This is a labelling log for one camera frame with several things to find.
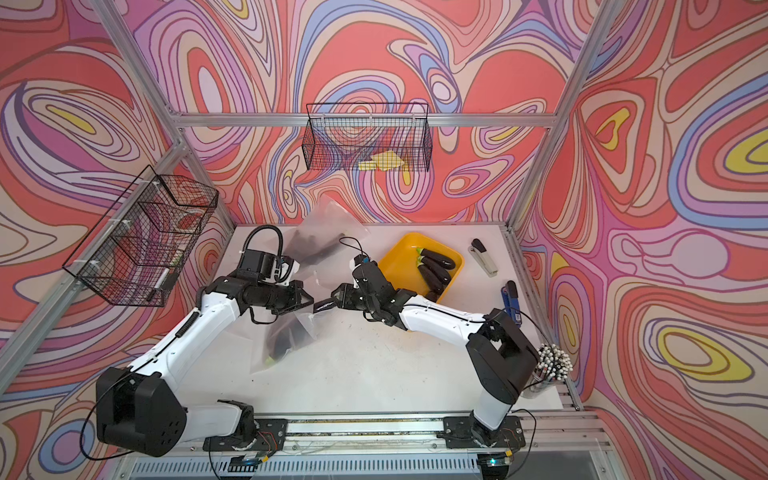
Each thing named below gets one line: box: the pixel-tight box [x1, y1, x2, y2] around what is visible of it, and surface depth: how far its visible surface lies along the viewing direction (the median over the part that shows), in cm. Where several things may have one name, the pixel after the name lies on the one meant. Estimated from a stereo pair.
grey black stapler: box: [468, 238, 499, 278], surface depth 109 cm
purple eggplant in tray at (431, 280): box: [416, 262, 444, 294], surface depth 103 cm
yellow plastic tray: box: [378, 232, 464, 305], surface depth 109 cm
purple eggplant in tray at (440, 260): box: [416, 248, 456, 270], surface depth 107 cm
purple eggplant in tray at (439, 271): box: [418, 256, 450, 284], surface depth 104 cm
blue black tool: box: [500, 280, 522, 328], surface depth 97 cm
